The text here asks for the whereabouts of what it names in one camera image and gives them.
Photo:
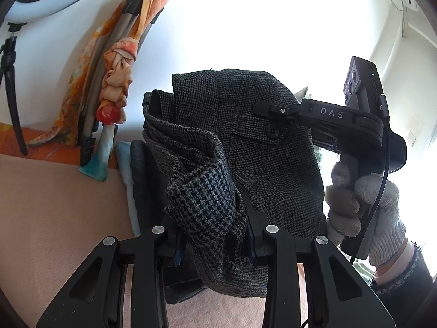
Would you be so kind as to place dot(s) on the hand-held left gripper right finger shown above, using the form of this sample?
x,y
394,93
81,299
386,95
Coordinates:
x,y
252,246

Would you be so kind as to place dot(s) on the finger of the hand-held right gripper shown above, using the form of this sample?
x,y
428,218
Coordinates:
x,y
280,110
326,141

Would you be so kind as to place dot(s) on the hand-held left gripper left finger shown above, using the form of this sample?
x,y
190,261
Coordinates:
x,y
176,256

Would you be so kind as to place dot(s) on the grey houndstooth pants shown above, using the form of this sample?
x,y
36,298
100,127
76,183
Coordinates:
x,y
266,164

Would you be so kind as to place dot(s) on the person's right forearm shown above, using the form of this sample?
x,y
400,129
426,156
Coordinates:
x,y
399,273

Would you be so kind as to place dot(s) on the person's right hand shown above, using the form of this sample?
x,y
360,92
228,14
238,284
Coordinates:
x,y
389,232

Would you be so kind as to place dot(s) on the green patterned white pillow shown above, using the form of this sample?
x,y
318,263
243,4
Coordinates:
x,y
304,93

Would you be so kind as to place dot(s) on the light blue folded cloth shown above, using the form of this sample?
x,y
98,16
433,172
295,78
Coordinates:
x,y
124,164

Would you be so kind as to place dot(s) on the pink blanket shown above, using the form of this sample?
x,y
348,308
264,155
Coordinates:
x,y
68,211

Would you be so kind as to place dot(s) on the orange patterned scarf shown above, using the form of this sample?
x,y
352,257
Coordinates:
x,y
116,82

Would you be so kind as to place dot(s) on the orange floral bed sheet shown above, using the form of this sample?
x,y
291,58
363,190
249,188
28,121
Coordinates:
x,y
41,150

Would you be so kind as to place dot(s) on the black mini tripod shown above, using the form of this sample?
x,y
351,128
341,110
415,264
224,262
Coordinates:
x,y
12,92

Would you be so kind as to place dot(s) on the white wall switch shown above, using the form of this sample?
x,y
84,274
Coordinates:
x,y
412,139

